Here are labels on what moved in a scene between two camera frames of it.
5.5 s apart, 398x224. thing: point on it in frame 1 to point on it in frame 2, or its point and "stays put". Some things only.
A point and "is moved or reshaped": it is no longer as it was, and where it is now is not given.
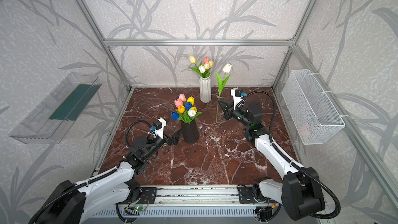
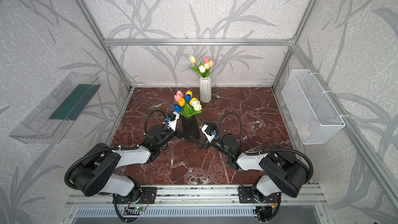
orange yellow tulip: x=181 y=109 to x=182 y=102
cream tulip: x=202 y=69 stays put
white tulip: x=227 y=68 to x=197 y=107
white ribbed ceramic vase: x=205 y=89 stays put
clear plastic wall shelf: x=52 y=120 stays put
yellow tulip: x=190 y=99 to x=188 y=92
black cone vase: x=190 y=131 is moved or reshaped
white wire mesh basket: x=313 y=119 stays put
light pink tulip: x=182 y=97 is moved or reshaped
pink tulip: x=178 y=102 to x=178 y=96
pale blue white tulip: x=192 y=113 to x=195 y=102
